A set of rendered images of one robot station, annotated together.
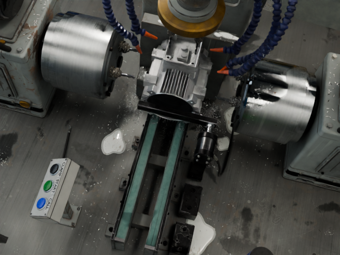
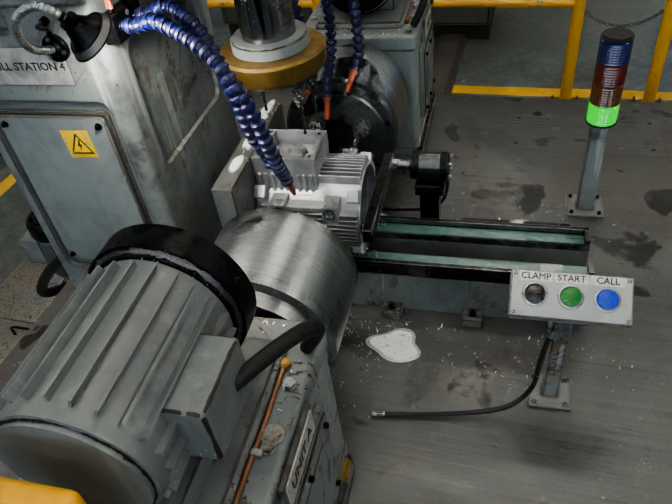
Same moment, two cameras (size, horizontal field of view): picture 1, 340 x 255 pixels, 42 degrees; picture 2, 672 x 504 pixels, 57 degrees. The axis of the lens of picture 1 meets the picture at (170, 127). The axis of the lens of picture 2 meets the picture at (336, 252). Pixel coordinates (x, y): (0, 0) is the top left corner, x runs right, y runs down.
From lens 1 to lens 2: 1.18 m
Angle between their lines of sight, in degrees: 47
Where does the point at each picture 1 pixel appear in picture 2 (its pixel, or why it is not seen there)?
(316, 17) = not seen: hidden behind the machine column
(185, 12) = (298, 34)
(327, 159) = (422, 81)
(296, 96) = (368, 53)
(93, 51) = (302, 232)
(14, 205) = (558, 486)
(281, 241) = (508, 165)
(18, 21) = not seen: hidden behind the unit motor
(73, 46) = (291, 258)
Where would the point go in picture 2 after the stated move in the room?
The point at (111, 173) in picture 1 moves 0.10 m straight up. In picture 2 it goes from (455, 341) to (456, 306)
